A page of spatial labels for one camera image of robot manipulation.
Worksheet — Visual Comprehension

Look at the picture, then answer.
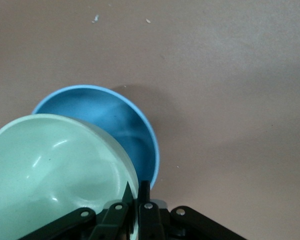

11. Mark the green bowl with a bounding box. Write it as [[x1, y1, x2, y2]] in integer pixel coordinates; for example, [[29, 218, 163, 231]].
[[0, 113, 140, 240]]

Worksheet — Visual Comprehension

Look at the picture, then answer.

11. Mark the blue bowl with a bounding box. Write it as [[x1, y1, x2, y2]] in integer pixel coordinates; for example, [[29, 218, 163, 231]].
[[31, 84, 161, 192]]

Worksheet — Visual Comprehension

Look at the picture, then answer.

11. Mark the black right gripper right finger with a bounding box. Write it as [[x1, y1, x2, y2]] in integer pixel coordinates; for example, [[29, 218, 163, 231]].
[[137, 180, 249, 240]]

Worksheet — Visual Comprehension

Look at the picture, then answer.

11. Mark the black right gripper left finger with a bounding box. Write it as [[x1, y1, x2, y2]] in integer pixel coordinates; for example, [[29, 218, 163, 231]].
[[19, 181, 139, 240]]

